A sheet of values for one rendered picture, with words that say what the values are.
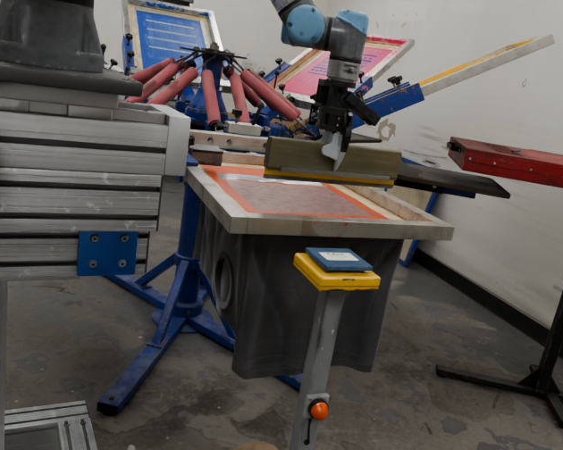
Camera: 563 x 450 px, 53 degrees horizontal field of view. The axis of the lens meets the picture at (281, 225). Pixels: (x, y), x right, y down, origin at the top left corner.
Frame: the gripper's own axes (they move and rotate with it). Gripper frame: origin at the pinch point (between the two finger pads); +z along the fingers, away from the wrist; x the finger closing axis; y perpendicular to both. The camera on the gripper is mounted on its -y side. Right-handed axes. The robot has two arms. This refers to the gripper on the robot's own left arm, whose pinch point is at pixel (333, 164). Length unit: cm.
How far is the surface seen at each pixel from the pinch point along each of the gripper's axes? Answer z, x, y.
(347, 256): 12.2, 31.5, 9.9
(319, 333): 28.0, 33.3, 13.7
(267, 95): -7, -109, -20
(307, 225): 11.6, 14.3, 11.1
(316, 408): 43, 37, 13
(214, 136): 6, -68, 13
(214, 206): 12.4, 0.6, 29.0
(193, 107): 4, -126, 7
